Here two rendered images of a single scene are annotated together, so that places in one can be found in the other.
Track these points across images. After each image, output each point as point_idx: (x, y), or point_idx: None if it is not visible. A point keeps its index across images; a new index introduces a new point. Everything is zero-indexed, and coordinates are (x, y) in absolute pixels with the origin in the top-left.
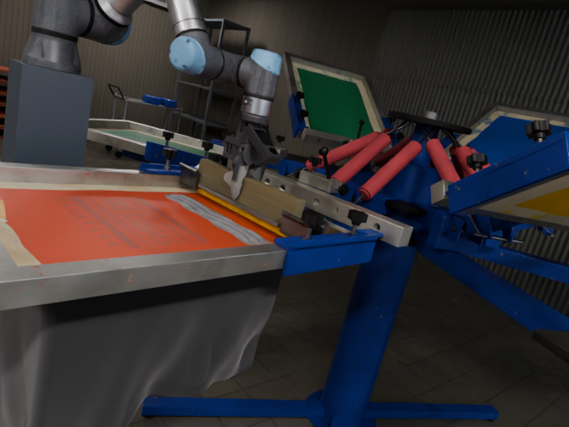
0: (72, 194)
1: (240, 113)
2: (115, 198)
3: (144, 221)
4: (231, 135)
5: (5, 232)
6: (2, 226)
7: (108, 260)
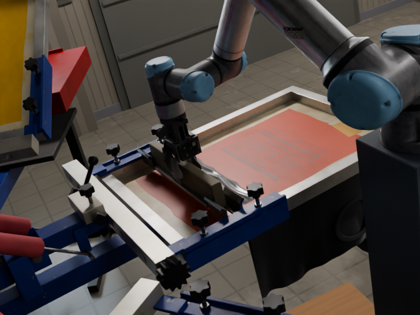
0: (322, 160)
1: (185, 112)
2: (292, 170)
3: (263, 152)
4: (192, 137)
5: (321, 118)
6: (326, 120)
7: (264, 102)
